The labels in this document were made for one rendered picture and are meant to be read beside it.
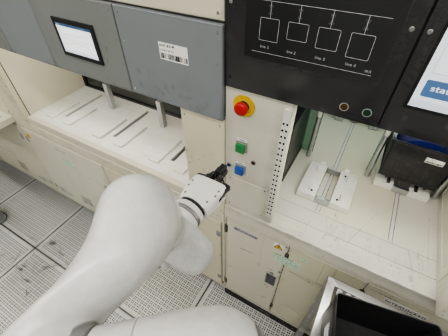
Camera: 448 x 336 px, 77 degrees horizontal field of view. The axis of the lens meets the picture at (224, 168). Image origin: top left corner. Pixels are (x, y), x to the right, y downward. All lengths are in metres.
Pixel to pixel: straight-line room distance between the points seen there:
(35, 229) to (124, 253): 2.30
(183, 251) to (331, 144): 1.13
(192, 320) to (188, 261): 0.32
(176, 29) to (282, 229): 0.76
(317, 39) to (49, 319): 0.62
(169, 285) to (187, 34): 1.54
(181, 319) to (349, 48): 0.57
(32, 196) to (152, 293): 1.38
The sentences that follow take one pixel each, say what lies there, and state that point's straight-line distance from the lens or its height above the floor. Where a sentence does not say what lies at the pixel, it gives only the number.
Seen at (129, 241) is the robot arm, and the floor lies 1.56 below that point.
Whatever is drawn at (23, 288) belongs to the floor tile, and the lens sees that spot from 2.30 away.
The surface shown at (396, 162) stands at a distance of 1.30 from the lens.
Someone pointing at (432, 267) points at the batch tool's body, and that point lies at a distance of 1.24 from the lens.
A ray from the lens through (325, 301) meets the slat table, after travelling 1.14.
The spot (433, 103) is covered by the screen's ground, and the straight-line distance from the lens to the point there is 0.70.
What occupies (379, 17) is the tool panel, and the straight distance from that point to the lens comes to 0.64.
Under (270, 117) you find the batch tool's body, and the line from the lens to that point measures 0.79.
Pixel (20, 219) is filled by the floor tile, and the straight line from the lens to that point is 2.68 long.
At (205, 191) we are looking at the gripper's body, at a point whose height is 1.23.
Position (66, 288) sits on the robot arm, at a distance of 0.26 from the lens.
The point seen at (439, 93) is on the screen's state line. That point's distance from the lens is 0.69.
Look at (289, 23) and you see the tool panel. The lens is 0.68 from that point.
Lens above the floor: 1.78
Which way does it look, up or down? 44 degrees down
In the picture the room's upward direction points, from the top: straight up
